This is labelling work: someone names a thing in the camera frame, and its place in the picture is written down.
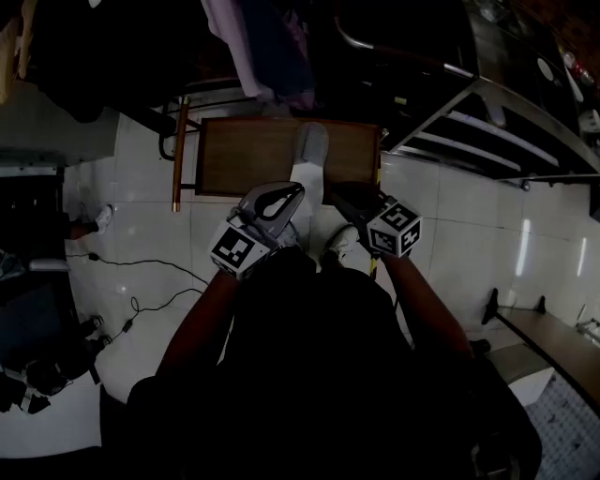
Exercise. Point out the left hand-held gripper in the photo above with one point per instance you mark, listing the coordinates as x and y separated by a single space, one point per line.
234 250

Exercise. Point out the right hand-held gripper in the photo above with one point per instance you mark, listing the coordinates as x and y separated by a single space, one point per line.
394 229

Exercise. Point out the metal kitchen rack shelf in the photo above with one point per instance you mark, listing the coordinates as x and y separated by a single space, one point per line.
506 51

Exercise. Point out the person's left forearm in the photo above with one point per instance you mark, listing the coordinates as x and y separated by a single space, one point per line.
201 319

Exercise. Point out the person's right forearm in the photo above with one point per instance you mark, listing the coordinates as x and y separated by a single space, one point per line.
422 300

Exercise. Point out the person's white sneaker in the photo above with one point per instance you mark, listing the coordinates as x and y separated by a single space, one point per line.
342 241

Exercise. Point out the wooden platform trolley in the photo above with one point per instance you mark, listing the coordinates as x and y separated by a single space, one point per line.
253 154

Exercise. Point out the black garment rack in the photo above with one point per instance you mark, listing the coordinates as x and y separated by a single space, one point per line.
206 91

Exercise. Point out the lilac hanging garment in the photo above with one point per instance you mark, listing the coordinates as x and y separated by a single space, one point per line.
239 61

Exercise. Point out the dark blue hanging garment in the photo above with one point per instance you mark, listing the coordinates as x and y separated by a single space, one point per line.
276 47

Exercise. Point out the person's black clothes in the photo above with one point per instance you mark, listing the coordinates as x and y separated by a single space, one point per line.
328 375

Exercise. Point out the black hanging garments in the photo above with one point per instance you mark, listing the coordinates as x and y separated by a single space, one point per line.
117 47

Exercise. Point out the clear glass container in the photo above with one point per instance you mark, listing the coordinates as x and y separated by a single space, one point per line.
492 10

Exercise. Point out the white plate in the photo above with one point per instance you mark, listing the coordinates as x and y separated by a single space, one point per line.
546 69

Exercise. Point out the grey chair armrest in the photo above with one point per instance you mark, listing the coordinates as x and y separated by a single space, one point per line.
49 265

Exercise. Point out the black stand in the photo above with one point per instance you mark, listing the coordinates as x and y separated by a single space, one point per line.
594 199

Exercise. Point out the wooden bench with black legs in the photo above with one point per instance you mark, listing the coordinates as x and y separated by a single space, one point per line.
558 333

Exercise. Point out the white spoon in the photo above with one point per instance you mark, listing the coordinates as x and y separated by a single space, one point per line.
575 86

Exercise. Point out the white box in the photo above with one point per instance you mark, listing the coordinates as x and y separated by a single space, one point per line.
525 375

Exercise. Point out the white striped cup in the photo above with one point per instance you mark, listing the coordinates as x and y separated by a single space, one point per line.
590 123

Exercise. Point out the plastic bottle with red label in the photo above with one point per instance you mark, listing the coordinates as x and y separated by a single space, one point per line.
569 58

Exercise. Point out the beige hanging garment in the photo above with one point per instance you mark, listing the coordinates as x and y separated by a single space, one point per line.
11 70

